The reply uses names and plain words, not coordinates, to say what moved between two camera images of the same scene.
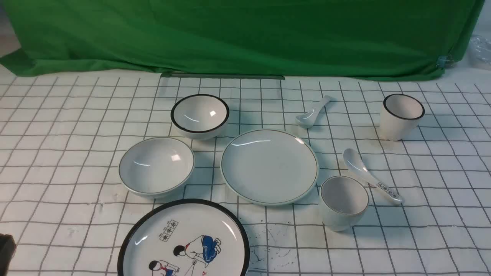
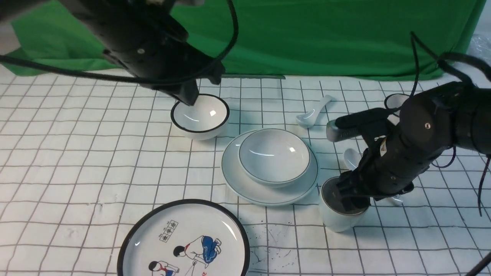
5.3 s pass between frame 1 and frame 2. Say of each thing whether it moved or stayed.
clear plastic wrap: stayed
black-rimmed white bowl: stayed
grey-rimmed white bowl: moved
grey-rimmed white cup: stayed
